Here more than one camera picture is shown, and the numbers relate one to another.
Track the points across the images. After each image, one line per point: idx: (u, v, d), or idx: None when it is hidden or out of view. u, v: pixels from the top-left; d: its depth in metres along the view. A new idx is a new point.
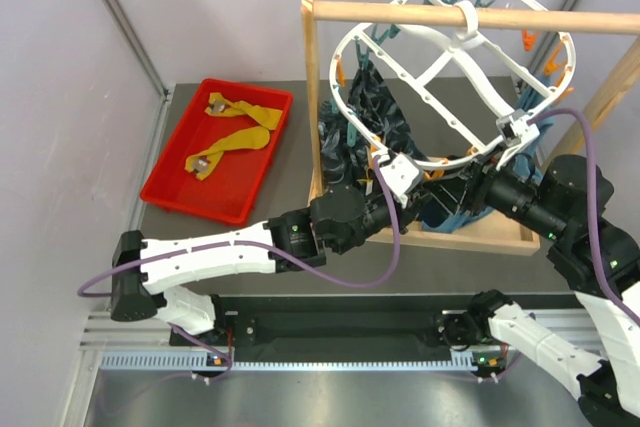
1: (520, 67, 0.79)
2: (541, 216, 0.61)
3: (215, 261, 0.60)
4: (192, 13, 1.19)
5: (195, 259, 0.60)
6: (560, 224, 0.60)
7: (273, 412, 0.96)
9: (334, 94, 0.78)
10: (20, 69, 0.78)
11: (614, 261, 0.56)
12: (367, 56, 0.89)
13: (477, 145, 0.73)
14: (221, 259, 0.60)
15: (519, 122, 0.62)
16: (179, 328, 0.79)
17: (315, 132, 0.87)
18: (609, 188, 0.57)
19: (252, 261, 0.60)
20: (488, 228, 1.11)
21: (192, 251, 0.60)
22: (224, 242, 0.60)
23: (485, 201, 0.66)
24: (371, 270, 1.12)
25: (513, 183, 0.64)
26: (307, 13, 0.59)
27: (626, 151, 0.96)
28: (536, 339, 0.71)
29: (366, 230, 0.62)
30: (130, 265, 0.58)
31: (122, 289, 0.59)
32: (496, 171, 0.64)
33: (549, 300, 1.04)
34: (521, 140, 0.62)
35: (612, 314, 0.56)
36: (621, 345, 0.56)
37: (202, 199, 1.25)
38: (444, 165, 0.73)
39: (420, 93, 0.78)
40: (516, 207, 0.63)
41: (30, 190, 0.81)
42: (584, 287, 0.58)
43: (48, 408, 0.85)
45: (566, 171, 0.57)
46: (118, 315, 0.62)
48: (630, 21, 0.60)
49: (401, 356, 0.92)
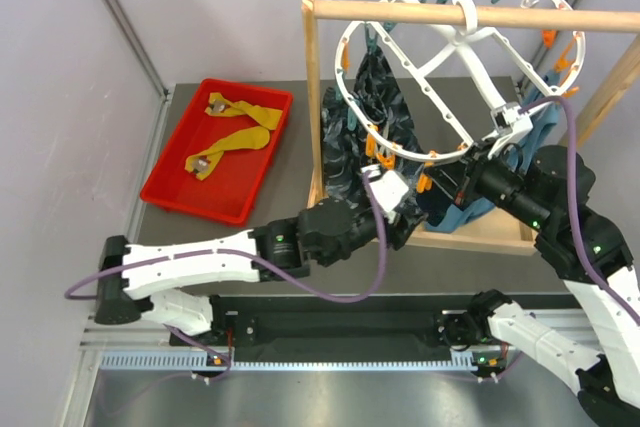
1: (527, 64, 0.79)
2: (527, 205, 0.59)
3: (199, 268, 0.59)
4: (193, 13, 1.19)
5: (178, 266, 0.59)
6: (544, 213, 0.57)
7: (274, 412, 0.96)
9: (338, 78, 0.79)
10: (21, 68, 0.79)
11: (597, 247, 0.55)
12: (376, 41, 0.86)
13: (467, 140, 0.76)
14: (205, 267, 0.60)
15: (512, 111, 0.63)
16: (178, 331, 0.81)
17: (316, 119, 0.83)
18: (591, 176, 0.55)
19: (235, 270, 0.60)
20: (489, 228, 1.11)
21: (176, 258, 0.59)
22: (206, 249, 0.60)
23: (475, 190, 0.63)
24: (373, 270, 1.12)
25: (503, 172, 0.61)
26: (307, 11, 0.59)
27: (626, 151, 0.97)
28: (535, 336, 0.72)
29: (351, 243, 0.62)
30: (111, 271, 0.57)
31: (103, 293, 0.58)
32: (487, 160, 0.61)
33: (548, 300, 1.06)
34: (512, 129, 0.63)
35: (600, 301, 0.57)
36: (612, 332, 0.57)
37: (201, 199, 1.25)
38: (433, 158, 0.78)
39: (420, 83, 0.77)
40: (504, 196, 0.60)
41: (30, 188, 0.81)
42: (570, 275, 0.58)
43: (48, 408, 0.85)
45: (550, 160, 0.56)
46: (99, 319, 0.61)
48: (629, 19, 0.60)
49: (401, 355, 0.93)
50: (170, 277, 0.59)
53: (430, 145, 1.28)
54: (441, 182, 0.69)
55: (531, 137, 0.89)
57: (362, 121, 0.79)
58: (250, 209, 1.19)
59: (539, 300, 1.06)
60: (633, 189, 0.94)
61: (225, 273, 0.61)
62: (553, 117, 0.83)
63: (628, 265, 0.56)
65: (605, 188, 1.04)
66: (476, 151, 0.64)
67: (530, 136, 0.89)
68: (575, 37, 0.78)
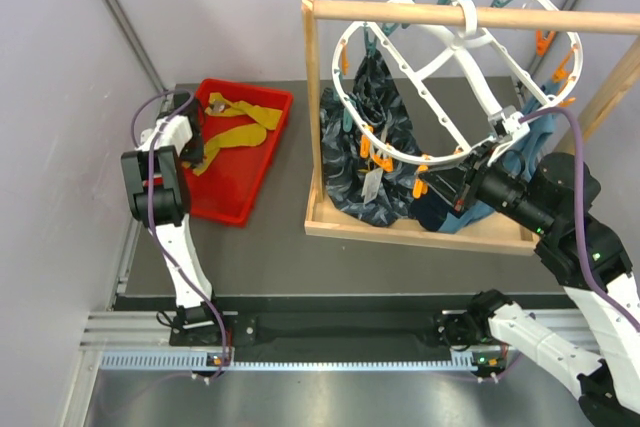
1: (525, 72, 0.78)
2: (530, 212, 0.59)
3: (175, 121, 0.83)
4: (192, 14, 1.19)
5: (168, 130, 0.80)
6: (547, 220, 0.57)
7: (273, 412, 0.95)
9: (335, 79, 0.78)
10: (20, 68, 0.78)
11: (597, 254, 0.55)
12: (375, 45, 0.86)
13: (463, 145, 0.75)
14: (177, 119, 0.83)
15: (512, 120, 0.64)
16: (189, 307, 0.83)
17: (316, 123, 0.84)
18: (596, 186, 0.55)
19: (182, 124, 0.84)
20: (488, 228, 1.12)
21: (161, 130, 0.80)
22: (162, 123, 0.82)
23: (476, 196, 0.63)
24: (371, 272, 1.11)
25: (504, 178, 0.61)
26: (307, 11, 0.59)
27: (626, 152, 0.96)
28: (536, 339, 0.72)
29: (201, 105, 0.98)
30: (152, 147, 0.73)
31: (166, 163, 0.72)
32: (489, 167, 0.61)
33: (548, 300, 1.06)
34: (512, 137, 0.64)
35: (601, 308, 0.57)
36: (611, 338, 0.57)
37: (199, 199, 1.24)
38: (426, 161, 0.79)
39: (417, 86, 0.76)
40: (506, 203, 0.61)
41: (30, 189, 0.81)
42: (570, 281, 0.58)
43: (49, 409, 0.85)
45: (556, 169, 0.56)
46: (181, 191, 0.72)
48: (630, 21, 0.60)
49: (401, 355, 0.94)
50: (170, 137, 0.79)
53: (430, 145, 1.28)
54: (437, 187, 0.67)
55: (528, 144, 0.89)
57: (357, 122, 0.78)
58: (250, 209, 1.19)
59: (540, 300, 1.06)
60: (633, 190, 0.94)
61: (182, 129, 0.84)
62: (549, 125, 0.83)
63: (627, 272, 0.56)
65: (605, 189, 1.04)
66: (475, 160, 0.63)
67: (528, 141, 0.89)
68: (572, 48, 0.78)
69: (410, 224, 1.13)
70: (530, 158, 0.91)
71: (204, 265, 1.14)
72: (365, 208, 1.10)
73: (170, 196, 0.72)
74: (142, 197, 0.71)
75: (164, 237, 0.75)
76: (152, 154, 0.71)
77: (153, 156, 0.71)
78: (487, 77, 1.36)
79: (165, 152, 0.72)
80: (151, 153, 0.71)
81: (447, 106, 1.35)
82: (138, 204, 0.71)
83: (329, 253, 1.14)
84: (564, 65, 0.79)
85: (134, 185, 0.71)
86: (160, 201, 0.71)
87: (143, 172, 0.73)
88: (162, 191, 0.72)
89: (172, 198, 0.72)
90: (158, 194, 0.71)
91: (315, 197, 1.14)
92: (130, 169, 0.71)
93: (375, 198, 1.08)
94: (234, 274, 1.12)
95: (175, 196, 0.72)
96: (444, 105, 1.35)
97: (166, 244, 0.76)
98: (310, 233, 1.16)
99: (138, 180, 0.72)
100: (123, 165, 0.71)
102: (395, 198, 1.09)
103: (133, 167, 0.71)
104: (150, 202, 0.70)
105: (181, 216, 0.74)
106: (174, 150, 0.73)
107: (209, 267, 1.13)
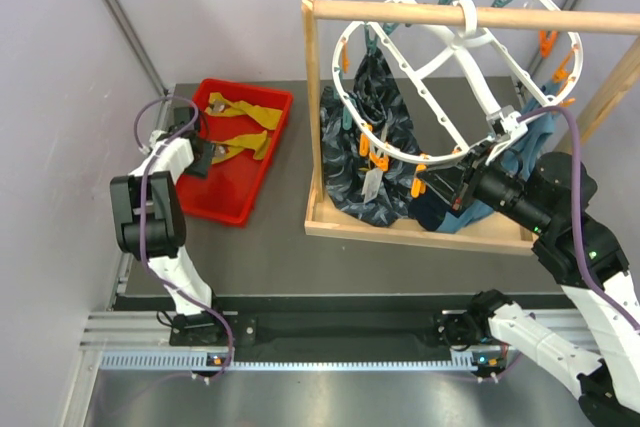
1: (525, 72, 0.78)
2: (528, 210, 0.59)
3: (175, 144, 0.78)
4: (192, 14, 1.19)
5: (166, 152, 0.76)
6: (545, 218, 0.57)
7: (273, 412, 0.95)
9: (334, 77, 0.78)
10: (20, 68, 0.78)
11: (593, 253, 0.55)
12: (377, 42, 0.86)
13: (462, 145, 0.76)
14: (177, 141, 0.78)
15: (509, 119, 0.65)
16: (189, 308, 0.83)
17: (316, 123, 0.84)
18: (593, 186, 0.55)
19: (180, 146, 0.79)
20: (488, 228, 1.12)
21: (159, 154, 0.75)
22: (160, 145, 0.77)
23: (474, 196, 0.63)
24: (371, 271, 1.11)
25: (501, 176, 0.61)
26: (307, 11, 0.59)
27: (627, 152, 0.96)
28: (536, 339, 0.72)
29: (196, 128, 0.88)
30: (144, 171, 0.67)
31: (159, 192, 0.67)
32: (486, 165, 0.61)
33: (549, 300, 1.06)
34: (511, 136, 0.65)
35: (598, 306, 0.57)
36: (610, 337, 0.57)
37: (198, 199, 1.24)
38: (425, 160, 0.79)
39: (417, 85, 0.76)
40: (503, 202, 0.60)
41: (30, 188, 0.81)
42: (567, 280, 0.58)
43: (49, 408, 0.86)
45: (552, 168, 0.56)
46: (174, 223, 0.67)
48: (632, 21, 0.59)
49: (401, 355, 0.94)
50: (167, 159, 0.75)
53: (429, 145, 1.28)
54: (435, 186, 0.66)
55: (528, 147, 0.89)
57: (357, 122, 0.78)
58: (250, 209, 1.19)
59: (540, 300, 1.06)
60: (633, 191, 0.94)
61: (181, 153, 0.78)
62: (549, 126, 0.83)
63: (623, 270, 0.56)
65: (604, 188, 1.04)
66: (474, 159, 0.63)
67: (527, 143, 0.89)
68: (573, 48, 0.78)
69: (409, 225, 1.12)
70: (528, 159, 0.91)
71: (202, 266, 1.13)
72: (365, 208, 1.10)
73: (162, 226, 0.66)
74: (131, 227, 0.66)
75: (160, 267, 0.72)
76: (144, 180, 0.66)
77: (145, 183, 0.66)
78: (487, 76, 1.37)
79: (158, 180, 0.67)
80: (143, 179, 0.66)
81: (446, 105, 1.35)
82: (127, 234, 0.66)
83: (330, 253, 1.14)
84: (564, 65, 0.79)
85: (123, 213, 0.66)
86: (152, 232, 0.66)
87: (134, 200, 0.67)
88: (155, 221, 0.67)
89: (163, 230, 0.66)
90: (149, 223, 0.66)
91: (315, 197, 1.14)
92: (120, 196, 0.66)
93: (375, 198, 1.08)
94: (232, 274, 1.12)
95: (166, 227, 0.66)
96: (445, 105, 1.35)
97: (164, 273, 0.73)
98: (310, 233, 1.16)
99: (128, 207, 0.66)
100: (112, 191, 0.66)
102: (395, 198, 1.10)
103: (122, 194, 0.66)
104: (142, 234, 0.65)
105: (174, 249, 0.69)
106: (169, 176, 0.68)
107: (208, 266, 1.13)
